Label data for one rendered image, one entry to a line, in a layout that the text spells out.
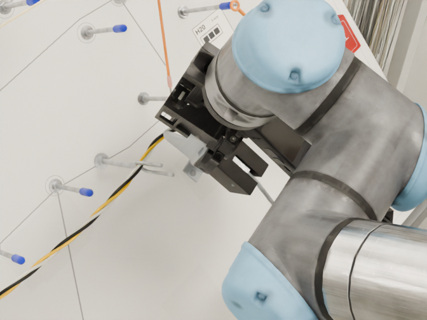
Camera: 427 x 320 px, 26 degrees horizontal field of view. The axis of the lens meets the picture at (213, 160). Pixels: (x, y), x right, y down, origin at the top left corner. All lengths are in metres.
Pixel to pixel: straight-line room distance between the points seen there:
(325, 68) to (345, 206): 0.10
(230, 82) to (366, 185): 0.14
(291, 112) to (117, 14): 0.37
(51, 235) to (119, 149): 0.12
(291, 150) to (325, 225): 0.25
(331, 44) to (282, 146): 0.21
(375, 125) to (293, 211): 0.10
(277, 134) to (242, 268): 0.24
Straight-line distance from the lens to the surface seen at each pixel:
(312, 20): 0.68
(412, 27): 1.72
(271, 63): 0.66
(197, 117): 0.86
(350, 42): 1.17
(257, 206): 1.13
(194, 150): 0.95
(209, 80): 0.78
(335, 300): 0.62
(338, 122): 0.70
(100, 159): 1.01
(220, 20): 1.10
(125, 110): 1.03
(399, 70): 1.82
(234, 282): 0.64
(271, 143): 0.85
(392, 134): 0.70
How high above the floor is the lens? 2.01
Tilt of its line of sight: 60 degrees down
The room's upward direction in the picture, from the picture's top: straight up
